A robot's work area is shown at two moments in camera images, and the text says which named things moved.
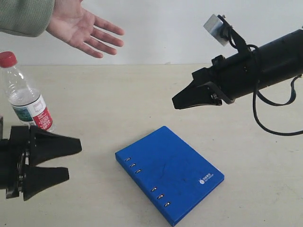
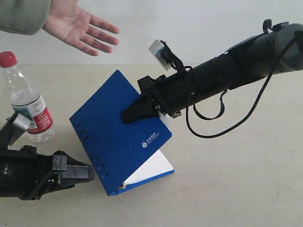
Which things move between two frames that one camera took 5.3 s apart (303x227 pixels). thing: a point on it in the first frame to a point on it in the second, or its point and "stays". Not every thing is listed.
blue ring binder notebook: x=173 y=176 to x=125 y=154
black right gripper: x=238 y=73 to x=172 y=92
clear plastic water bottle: x=28 y=105 stays
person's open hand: x=71 y=22 stays
